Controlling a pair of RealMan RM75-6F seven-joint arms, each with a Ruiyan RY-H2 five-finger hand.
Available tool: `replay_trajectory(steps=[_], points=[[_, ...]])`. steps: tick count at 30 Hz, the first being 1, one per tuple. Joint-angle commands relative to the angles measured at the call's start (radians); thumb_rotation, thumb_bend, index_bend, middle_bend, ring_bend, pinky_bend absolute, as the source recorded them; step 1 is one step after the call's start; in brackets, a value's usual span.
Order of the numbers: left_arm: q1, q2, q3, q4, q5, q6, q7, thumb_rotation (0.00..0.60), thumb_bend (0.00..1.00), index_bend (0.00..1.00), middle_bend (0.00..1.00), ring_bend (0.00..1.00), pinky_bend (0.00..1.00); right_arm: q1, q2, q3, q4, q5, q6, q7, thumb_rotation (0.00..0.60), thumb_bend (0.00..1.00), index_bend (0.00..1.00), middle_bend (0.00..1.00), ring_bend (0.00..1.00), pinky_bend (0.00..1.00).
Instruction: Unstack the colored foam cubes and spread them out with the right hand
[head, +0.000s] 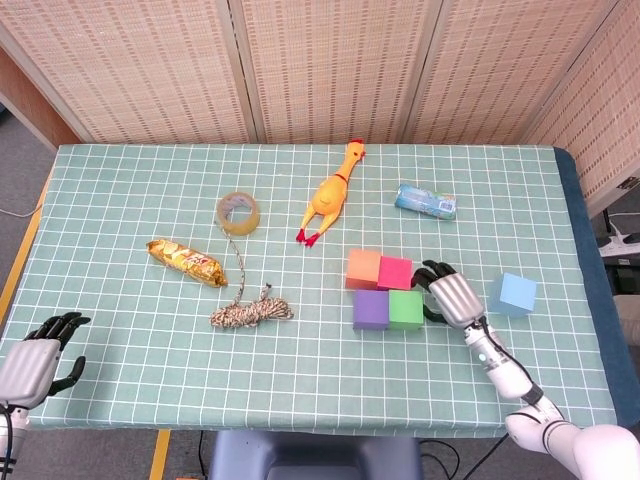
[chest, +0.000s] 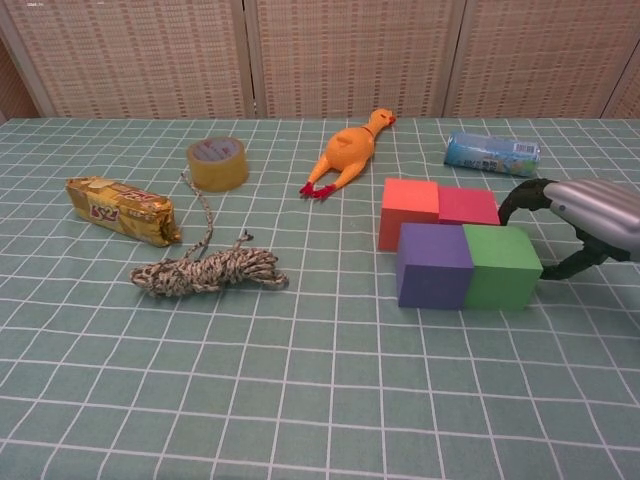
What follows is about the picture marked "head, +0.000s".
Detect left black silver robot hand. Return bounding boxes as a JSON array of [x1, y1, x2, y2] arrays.
[[0, 312, 92, 409]]

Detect woven folding screen panel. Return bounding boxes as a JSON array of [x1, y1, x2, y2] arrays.
[[404, 0, 621, 146], [0, 0, 251, 146], [522, 0, 640, 219], [229, 0, 444, 146]]

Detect orange foam cube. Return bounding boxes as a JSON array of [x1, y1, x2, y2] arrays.
[[344, 248, 384, 291]]

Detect green checkered tablecloth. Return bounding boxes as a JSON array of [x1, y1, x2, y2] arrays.
[[0, 143, 619, 434]]

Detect yellow rubber chicken toy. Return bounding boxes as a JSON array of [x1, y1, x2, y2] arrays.
[[295, 138, 367, 248]]

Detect clear packing tape roll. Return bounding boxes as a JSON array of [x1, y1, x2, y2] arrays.
[[215, 191, 262, 236]]

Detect green foam cube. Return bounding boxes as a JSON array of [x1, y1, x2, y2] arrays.
[[387, 289, 426, 332]]

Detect pink foam cube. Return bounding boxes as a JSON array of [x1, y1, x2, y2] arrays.
[[376, 255, 414, 292]]

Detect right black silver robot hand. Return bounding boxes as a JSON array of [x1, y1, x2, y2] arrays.
[[410, 259, 486, 329]]

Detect blue tissue pack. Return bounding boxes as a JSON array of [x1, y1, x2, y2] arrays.
[[394, 183, 458, 223]]

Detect braided speckled rope bundle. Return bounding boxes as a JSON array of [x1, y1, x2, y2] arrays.
[[208, 219, 295, 331]]

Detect thin white floor cable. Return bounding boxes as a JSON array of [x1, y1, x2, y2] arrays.
[[0, 197, 49, 219]]

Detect gold snack packet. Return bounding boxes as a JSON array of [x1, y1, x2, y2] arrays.
[[145, 238, 229, 289]]

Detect purple foam cube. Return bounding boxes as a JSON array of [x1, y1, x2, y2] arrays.
[[352, 289, 391, 332]]

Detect dark blue table pad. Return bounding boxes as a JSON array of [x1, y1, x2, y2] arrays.
[[552, 147, 640, 431]]

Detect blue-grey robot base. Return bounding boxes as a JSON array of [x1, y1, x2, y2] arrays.
[[207, 429, 422, 480]]

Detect light blue foam cube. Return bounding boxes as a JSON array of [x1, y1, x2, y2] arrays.
[[487, 271, 538, 319]]

